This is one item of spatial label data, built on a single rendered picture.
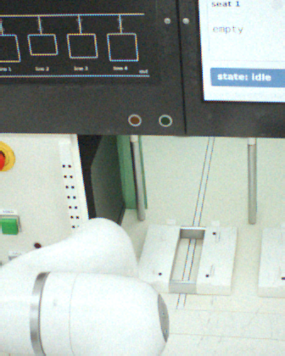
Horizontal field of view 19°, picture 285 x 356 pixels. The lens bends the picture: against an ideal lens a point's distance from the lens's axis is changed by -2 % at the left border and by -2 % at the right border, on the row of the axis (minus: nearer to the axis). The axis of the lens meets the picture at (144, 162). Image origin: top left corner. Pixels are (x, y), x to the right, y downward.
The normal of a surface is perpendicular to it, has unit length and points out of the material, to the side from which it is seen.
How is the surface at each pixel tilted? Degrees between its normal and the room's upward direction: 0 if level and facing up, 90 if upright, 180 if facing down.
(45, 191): 90
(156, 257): 0
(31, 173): 90
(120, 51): 90
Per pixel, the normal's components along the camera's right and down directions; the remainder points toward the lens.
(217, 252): -0.07, -0.83
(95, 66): -0.16, 0.55
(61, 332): -0.15, 0.26
